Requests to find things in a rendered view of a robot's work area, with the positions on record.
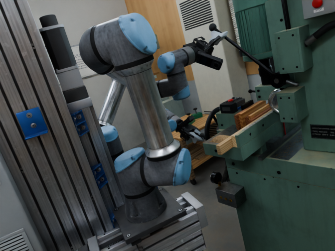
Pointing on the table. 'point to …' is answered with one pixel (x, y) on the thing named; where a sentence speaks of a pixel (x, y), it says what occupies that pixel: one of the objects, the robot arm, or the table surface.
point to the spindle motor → (252, 28)
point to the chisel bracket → (263, 91)
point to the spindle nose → (265, 71)
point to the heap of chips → (219, 138)
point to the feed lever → (279, 80)
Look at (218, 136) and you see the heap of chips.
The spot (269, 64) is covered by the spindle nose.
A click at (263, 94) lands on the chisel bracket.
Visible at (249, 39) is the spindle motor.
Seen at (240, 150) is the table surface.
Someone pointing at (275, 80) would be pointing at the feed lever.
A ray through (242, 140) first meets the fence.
